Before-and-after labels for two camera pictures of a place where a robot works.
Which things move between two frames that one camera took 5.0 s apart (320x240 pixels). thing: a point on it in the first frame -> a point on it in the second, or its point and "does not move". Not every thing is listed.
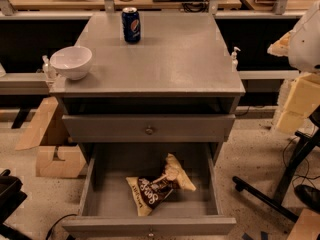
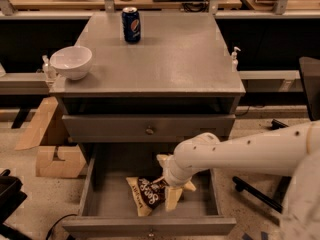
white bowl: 73,62 does not move
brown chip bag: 150,192 does not move
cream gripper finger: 280,46 -> 164,159
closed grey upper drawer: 152,128 does not move
